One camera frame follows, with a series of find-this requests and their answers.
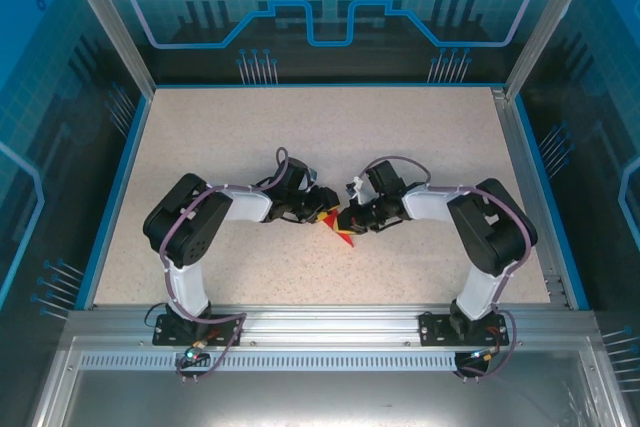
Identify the slotted aluminium cable duct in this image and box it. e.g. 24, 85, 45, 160
79, 352, 461, 369

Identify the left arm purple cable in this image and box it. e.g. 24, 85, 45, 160
159, 146, 291, 384

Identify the blue table edge strip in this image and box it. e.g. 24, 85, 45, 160
149, 81, 509, 92
82, 91, 155, 311
509, 94, 592, 311

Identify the aluminium cross rail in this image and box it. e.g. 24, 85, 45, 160
64, 304, 599, 346

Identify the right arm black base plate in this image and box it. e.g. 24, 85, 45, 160
418, 310, 511, 348

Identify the aluminium frame post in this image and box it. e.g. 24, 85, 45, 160
54, 0, 156, 96
504, 0, 604, 98

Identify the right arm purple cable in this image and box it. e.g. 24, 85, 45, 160
357, 155, 534, 382

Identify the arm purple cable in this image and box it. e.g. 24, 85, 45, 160
357, 155, 534, 382
159, 146, 291, 384

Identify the aluminium side rail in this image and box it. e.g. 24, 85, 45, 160
492, 86, 574, 311

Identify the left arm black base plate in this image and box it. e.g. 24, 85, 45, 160
152, 313, 242, 348

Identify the grey metal tray panel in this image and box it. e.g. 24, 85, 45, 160
29, 336, 631, 427

